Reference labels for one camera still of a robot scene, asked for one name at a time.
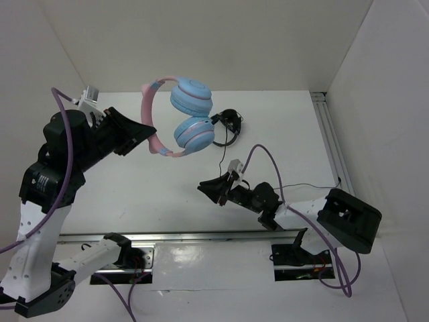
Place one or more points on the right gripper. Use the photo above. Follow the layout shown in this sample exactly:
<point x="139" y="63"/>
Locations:
<point x="218" y="186"/>

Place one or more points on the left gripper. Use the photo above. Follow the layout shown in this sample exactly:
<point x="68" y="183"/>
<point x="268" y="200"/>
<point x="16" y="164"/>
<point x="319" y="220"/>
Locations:
<point x="130" y="132"/>

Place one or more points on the pink blue cat-ear headphones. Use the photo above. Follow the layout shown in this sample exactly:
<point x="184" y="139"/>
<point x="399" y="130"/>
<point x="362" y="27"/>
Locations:
<point x="189" y="97"/>

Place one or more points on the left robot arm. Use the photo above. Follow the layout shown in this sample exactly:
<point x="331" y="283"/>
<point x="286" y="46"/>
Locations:
<point x="34" y="282"/>

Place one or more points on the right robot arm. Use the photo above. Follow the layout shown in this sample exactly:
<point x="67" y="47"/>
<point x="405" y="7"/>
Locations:
<point x="336" y="220"/>

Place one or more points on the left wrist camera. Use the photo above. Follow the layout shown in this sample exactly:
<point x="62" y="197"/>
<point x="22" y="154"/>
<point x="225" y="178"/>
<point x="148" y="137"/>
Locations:
<point x="87" y="103"/>

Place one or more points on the front aluminium rail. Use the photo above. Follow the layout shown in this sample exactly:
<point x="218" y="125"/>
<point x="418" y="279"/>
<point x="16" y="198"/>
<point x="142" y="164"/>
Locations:
<point x="210" y="236"/>

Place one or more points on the aluminium rail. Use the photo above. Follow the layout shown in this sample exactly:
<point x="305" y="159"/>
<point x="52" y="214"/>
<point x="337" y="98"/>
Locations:
<point x="331" y="142"/>
<point x="210" y="236"/>

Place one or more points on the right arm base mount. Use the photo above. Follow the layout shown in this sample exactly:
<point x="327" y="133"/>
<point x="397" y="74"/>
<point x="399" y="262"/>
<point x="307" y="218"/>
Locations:
<point x="291" y="263"/>

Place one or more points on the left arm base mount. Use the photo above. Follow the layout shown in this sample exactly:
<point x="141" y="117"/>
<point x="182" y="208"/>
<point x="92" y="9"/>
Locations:
<point x="137" y="265"/>

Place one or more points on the right side aluminium rail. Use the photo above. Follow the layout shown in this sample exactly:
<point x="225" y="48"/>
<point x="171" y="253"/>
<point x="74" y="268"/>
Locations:
<point x="331" y="142"/>

